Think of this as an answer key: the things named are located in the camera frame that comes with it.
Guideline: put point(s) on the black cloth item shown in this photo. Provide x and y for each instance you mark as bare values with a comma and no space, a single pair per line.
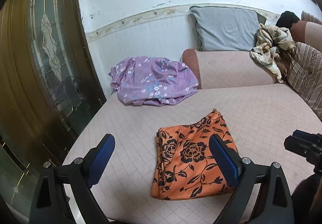
287,19

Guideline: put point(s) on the grey pillow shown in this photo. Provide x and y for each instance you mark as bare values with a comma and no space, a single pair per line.
226,29

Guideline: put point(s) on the beige floral crumpled cloth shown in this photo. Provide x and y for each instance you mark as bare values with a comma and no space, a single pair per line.
271,42

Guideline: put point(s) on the brown sofa armrest right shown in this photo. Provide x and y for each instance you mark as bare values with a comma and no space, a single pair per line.
307,32

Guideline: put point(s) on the striped brown cushion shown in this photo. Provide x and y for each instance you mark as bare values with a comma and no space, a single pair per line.
304,75

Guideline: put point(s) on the orange black floral blouse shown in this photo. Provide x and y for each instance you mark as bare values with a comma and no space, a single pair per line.
186,168

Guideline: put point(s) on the purple floral garment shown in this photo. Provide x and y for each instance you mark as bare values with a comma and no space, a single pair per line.
152,81

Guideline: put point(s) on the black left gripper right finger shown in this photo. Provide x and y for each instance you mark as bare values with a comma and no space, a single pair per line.
273,203

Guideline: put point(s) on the pink sofa bed mattress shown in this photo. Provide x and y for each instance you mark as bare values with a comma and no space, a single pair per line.
259,119

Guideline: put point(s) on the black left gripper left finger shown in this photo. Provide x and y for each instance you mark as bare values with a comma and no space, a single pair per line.
50,203

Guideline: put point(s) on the wooden glass panel door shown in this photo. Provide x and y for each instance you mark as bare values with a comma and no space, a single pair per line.
49,91

